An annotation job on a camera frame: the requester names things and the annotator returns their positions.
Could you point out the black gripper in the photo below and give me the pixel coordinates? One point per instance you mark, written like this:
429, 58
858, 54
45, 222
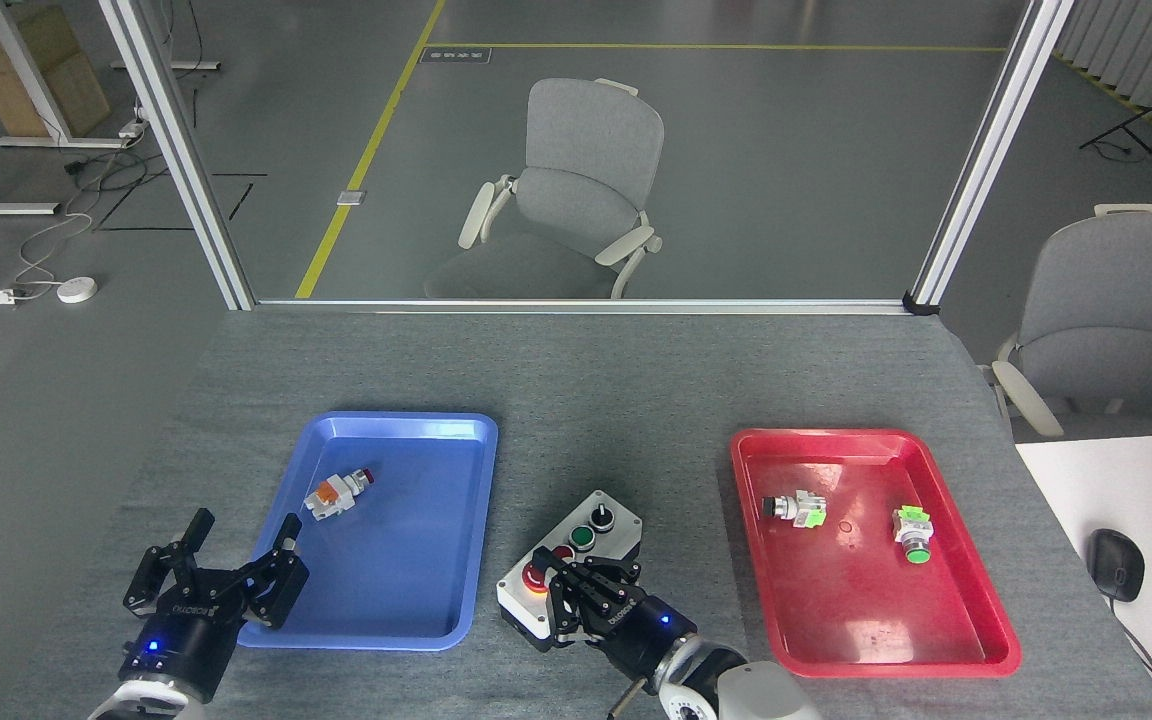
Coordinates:
186, 640
641, 635

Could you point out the grey control box with buttons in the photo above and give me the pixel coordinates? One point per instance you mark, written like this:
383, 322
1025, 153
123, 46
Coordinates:
608, 535

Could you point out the brown cardboard box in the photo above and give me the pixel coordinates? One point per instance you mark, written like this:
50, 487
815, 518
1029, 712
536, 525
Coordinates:
86, 95
46, 35

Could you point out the blue plastic tray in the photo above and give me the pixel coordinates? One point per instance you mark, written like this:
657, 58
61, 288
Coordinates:
416, 560

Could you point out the red plastic tray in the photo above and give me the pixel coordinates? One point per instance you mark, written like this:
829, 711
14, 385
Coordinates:
836, 600

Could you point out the white round puck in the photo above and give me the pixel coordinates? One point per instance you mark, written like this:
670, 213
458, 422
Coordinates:
77, 290

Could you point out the metal floor outlet plate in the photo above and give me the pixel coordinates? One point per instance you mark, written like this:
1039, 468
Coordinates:
351, 197

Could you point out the white power strip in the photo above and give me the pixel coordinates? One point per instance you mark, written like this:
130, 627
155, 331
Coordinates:
132, 128

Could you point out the black computer mouse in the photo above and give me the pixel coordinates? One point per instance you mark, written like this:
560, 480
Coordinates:
1116, 565

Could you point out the dark floor sign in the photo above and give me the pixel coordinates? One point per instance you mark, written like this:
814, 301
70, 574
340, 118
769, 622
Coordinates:
456, 55

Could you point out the white side table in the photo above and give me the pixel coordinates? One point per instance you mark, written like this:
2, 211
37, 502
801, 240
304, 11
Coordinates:
1136, 480

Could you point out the white corrugated panel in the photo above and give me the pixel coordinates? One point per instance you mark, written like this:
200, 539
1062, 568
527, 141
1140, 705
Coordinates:
1136, 40

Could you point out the orange switch with red button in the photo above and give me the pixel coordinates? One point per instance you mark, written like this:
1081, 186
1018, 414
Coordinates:
331, 495

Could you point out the green switch with black knob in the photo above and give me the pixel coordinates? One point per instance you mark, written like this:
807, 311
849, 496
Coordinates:
796, 508

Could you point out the silver aluminium rail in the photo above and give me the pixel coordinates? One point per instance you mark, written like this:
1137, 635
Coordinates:
586, 305

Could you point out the green push button switch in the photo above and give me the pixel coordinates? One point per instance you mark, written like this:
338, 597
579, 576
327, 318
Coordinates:
912, 525

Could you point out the silver aluminium post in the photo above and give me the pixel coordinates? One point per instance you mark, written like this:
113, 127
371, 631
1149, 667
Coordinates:
176, 150
996, 150

